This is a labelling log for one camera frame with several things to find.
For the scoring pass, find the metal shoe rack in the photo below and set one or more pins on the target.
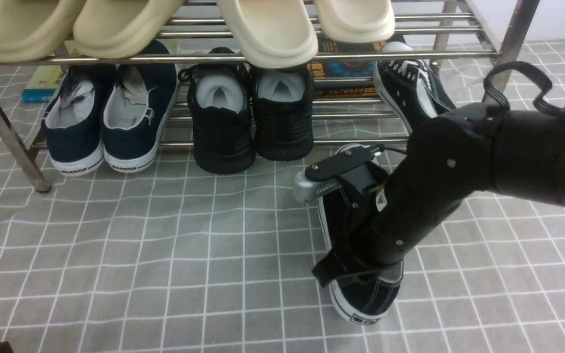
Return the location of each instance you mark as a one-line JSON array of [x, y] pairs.
[[456, 17]]

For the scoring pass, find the navy sneaker right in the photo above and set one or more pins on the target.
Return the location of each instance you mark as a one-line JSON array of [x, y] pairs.
[[135, 113]]

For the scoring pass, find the cream slipper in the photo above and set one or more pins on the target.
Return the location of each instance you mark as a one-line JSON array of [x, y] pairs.
[[271, 34], [356, 21]]

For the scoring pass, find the black knit sneaker left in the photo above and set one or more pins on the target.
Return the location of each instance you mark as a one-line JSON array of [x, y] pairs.
[[219, 103]]

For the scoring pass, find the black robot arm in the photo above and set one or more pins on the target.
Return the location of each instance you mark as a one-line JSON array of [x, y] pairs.
[[519, 153]]

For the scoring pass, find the tan slipper far left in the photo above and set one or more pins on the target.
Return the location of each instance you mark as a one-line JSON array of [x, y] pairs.
[[33, 29]]

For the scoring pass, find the yellow blue book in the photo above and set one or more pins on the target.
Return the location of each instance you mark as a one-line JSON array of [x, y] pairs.
[[47, 79]]

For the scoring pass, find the dark book orange text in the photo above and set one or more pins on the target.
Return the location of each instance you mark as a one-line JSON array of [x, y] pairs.
[[346, 73]]

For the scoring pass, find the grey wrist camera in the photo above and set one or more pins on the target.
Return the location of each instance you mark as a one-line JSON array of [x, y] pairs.
[[352, 169]]

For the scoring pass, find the navy sneaker left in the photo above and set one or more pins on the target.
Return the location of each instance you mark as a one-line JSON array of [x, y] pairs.
[[71, 124]]

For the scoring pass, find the grey grid floor mat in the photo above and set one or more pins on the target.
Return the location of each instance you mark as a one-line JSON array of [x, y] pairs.
[[175, 260]]

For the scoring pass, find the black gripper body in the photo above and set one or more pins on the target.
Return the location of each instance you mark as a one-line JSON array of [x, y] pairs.
[[352, 256]]

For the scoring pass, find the black knit sneaker right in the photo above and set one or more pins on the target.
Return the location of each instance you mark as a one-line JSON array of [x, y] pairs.
[[282, 111]]

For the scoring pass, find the black knit sneaker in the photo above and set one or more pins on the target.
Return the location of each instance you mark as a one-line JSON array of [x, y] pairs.
[[282, 111], [219, 103]]

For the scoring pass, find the black canvas sneaker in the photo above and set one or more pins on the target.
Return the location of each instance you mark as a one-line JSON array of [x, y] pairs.
[[362, 302], [411, 89]]

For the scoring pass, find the navy sneaker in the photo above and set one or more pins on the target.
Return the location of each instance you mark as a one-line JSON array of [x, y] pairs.
[[71, 124], [135, 113]]

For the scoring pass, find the tan slipper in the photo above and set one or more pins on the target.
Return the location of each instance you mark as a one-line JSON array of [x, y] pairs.
[[33, 29], [115, 29]]

